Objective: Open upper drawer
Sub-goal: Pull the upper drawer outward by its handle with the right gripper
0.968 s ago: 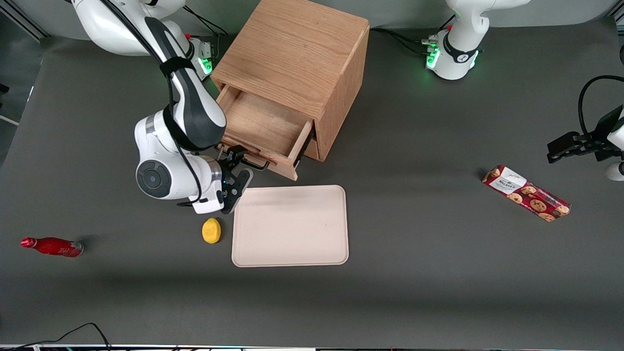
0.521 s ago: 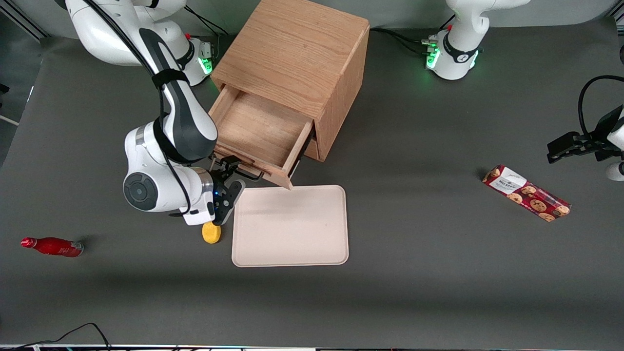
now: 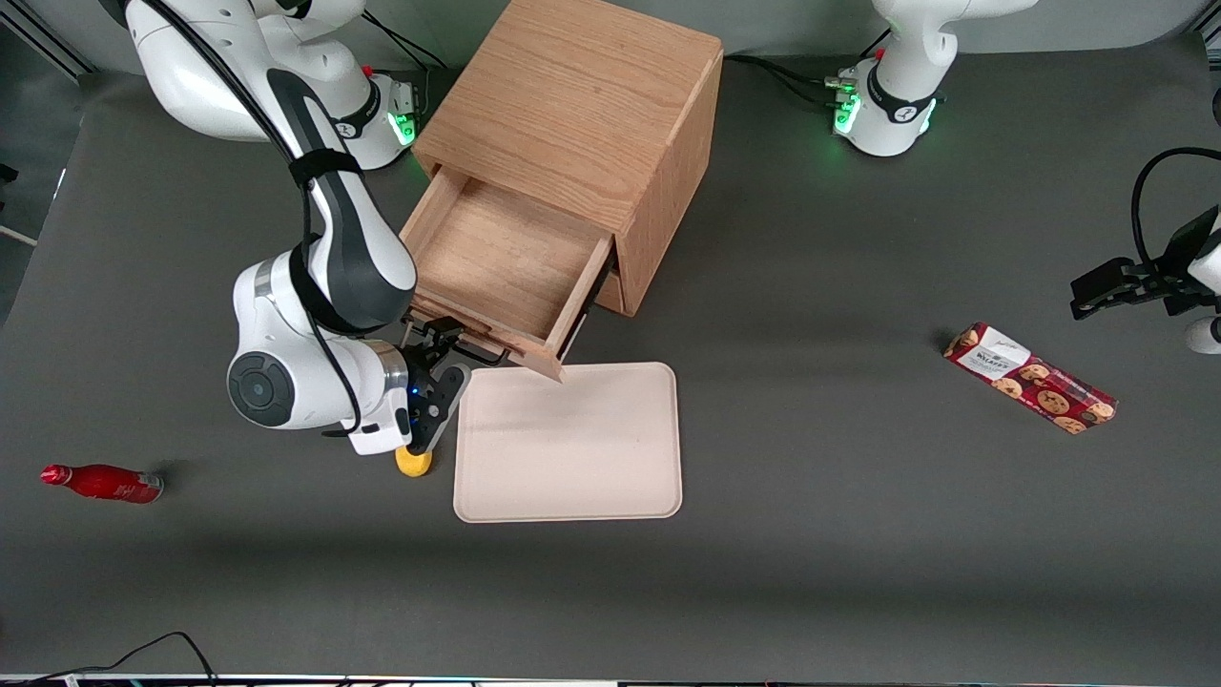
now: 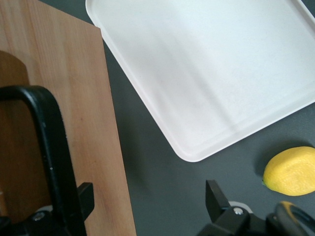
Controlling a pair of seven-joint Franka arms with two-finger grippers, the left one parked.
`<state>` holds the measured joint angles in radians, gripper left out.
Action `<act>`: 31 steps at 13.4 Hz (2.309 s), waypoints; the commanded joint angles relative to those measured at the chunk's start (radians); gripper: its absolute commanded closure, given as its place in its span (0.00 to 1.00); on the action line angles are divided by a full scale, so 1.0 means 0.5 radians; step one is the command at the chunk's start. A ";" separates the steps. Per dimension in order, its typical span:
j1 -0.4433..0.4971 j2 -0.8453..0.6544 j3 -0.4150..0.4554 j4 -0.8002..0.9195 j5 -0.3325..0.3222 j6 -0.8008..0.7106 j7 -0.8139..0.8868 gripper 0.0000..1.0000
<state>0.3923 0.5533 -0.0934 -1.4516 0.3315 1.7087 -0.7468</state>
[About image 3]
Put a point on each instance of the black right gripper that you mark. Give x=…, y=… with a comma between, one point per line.
x=417, y=359

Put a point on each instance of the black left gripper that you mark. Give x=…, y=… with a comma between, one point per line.
x=1169, y=274

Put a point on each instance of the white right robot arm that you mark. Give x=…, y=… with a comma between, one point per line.
x=286, y=305

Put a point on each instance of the wooden drawer cabinet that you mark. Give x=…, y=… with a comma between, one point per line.
x=572, y=95

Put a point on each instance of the yellow lemon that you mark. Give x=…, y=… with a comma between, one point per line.
x=413, y=465

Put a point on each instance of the red cookie box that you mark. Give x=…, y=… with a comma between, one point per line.
x=1030, y=379

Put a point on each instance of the beige plastic tray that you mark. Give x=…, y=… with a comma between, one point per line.
x=568, y=444

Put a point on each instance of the red bottle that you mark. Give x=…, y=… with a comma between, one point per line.
x=105, y=483

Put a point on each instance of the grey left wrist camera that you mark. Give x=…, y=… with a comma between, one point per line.
x=1204, y=336

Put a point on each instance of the dark aluminium frame rail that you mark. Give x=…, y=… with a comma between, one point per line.
x=52, y=48

